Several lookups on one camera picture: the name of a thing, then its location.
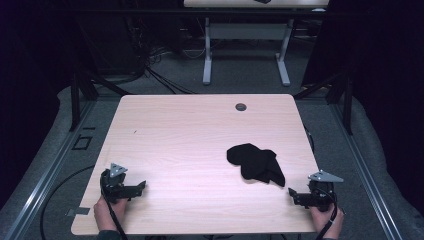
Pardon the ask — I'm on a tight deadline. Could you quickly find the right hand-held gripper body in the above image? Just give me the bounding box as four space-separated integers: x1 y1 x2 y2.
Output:
297 169 345 213

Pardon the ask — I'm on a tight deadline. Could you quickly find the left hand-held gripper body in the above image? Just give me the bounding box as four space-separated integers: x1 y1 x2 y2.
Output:
99 162 138 205

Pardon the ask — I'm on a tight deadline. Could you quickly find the person's left hand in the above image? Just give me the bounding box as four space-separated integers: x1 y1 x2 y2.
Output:
93 195 130 232

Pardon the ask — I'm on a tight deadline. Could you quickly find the person's right hand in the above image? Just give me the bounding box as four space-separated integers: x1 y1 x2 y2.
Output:
308 203 345 240

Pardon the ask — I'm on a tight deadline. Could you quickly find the white desk with grey legs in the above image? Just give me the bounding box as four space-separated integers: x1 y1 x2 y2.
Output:
183 0 331 87

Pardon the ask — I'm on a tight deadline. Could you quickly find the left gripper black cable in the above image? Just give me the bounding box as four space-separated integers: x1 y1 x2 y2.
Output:
99 173 130 240

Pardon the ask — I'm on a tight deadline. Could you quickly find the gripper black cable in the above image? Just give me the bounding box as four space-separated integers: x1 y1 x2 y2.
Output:
314 188 339 240
99 173 130 240

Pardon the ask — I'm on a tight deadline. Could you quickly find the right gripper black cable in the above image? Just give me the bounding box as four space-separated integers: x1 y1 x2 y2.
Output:
314 188 339 240

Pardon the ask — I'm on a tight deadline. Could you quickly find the grey table edge bracket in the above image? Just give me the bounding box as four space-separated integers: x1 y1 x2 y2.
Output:
65 206 91 217

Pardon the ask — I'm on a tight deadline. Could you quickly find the aluminium floor rail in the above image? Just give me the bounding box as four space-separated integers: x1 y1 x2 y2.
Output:
2 99 98 240
329 102 405 240

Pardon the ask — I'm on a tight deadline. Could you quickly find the black cable beside table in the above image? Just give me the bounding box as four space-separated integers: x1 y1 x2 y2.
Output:
302 124 316 155

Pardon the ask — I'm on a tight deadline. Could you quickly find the black floor cable loop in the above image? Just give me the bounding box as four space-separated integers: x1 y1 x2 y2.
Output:
39 164 96 240

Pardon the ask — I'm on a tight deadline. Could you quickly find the black metal frame stand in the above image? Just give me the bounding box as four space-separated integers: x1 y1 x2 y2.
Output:
69 70 132 132
294 70 355 136

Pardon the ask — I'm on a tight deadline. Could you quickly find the tangle of black cables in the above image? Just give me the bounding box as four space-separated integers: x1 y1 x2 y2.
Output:
124 14 198 96

